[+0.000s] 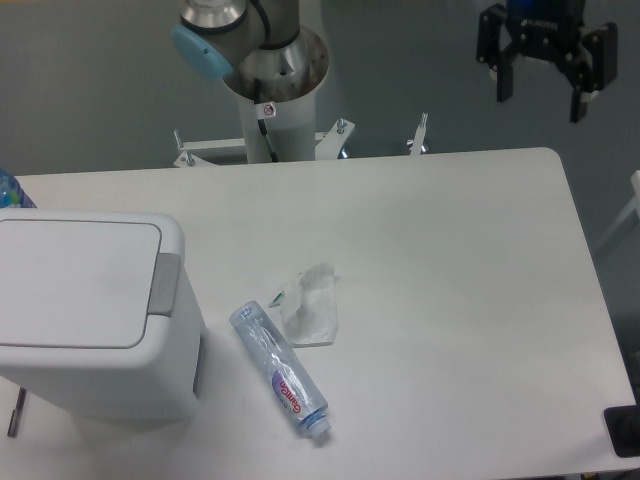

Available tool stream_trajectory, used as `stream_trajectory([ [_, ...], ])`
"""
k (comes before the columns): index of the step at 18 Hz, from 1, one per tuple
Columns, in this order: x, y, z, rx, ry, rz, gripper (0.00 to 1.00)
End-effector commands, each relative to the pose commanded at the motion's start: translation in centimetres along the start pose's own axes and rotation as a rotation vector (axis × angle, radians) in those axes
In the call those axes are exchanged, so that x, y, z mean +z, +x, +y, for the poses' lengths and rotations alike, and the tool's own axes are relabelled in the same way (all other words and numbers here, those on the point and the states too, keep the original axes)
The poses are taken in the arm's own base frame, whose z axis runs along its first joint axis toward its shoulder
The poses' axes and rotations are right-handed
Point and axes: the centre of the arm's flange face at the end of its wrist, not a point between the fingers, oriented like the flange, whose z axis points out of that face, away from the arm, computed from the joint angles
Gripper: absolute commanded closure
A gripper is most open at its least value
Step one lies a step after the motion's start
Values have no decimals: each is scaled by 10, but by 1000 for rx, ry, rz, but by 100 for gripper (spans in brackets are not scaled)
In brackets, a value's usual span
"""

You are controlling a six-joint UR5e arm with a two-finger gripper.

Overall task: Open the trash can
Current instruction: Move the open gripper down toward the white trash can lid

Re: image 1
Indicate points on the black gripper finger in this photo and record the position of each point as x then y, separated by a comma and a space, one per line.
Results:
595, 67
488, 50

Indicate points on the silver robot arm blue cap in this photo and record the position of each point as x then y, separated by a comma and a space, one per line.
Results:
217, 38

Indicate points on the white trash can lid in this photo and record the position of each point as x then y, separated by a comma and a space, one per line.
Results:
76, 284

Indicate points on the crumpled white tissue packet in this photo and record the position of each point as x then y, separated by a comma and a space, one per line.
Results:
308, 308

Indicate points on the dark metal rod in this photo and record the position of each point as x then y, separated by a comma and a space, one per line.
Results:
17, 413

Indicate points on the blue bottle at left edge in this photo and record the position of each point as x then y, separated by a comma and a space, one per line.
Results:
12, 194

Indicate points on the black device at table corner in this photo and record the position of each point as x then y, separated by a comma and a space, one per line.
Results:
623, 427

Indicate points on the clear plastic water bottle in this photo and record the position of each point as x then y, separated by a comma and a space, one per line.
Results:
297, 394

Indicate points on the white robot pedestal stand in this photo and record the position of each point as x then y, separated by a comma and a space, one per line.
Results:
272, 132

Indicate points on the white trash can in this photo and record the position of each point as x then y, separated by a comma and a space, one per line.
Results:
156, 379

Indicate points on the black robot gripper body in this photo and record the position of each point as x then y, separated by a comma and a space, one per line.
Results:
549, 31

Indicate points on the white frame at right edge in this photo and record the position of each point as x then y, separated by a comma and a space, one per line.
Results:
623, 222

